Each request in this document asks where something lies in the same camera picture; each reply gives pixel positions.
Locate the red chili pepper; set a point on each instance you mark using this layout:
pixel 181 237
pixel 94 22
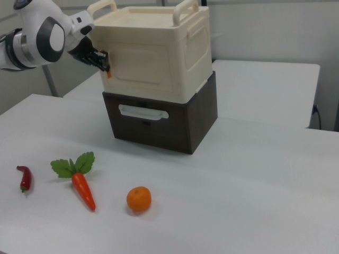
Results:
pixel 26 178

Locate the cream cabinet side door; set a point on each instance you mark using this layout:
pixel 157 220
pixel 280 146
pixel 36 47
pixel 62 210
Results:
pixel 197 49

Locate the cream cabinet door with tab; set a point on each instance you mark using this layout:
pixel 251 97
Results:
pixel 140 63

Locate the cream plastic cabinet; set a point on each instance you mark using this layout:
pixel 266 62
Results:
pixel 137 34

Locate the orange toy carrot with leaves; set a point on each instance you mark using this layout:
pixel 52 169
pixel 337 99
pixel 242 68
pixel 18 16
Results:
pixel 83 188

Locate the dark wooden drawer box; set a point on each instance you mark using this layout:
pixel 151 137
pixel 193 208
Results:
pixel 159 132

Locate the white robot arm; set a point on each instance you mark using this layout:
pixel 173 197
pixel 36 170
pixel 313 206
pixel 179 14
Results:
pixel 50 39

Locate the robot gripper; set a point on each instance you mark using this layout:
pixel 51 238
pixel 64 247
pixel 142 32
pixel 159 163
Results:
pixel 79 49

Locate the orange mandarin fruit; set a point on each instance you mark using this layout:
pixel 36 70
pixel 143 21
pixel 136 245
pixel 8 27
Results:
pixel 139 199

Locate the grey metal pole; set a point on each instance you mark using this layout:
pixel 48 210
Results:
pixel 50 79

